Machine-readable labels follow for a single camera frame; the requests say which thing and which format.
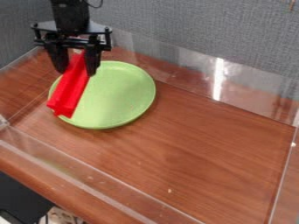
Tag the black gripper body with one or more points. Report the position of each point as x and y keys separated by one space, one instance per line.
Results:
x=71 y=29

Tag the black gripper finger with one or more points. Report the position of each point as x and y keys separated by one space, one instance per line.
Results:
x=56 y=51
x=92 y=54

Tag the red plastic block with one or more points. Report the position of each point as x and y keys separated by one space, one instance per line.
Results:
x=68 y=91

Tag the green round plate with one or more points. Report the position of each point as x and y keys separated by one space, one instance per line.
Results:
x=117 y=95

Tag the black box under table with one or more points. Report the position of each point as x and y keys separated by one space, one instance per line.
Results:
x=20 y=201

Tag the clear acrylic enclosure wall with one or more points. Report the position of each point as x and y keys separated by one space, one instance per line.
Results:
x=208 y=158

